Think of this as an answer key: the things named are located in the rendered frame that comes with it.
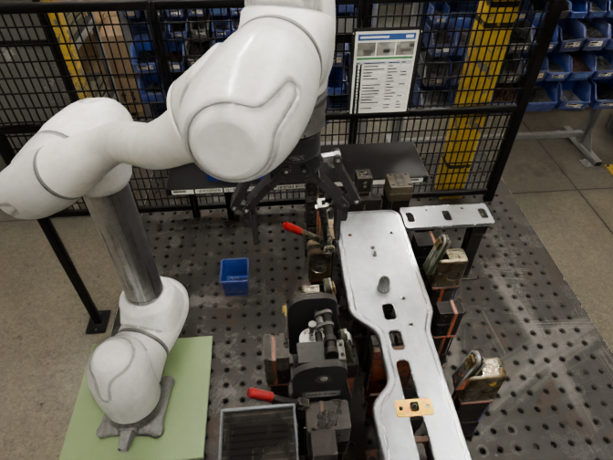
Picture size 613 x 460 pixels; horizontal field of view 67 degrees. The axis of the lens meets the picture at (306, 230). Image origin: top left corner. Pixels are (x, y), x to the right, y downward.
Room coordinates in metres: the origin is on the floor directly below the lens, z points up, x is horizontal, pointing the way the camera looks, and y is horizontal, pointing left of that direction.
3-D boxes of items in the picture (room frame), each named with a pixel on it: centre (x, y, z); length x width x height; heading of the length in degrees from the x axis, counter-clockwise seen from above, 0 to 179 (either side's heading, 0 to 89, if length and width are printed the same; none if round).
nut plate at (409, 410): (0.46, -0.24, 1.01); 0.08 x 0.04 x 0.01; 95
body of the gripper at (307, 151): (0.55, 0.02, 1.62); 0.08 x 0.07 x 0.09; 95
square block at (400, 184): (1.21, -0.31, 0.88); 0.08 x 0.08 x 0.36; 5
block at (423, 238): (1.02, -0.38, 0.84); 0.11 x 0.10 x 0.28; 95
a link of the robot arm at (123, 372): (0.61, 0.48, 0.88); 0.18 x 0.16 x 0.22; 168
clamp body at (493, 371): (0.54, -0.41, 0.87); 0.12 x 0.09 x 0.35; 95
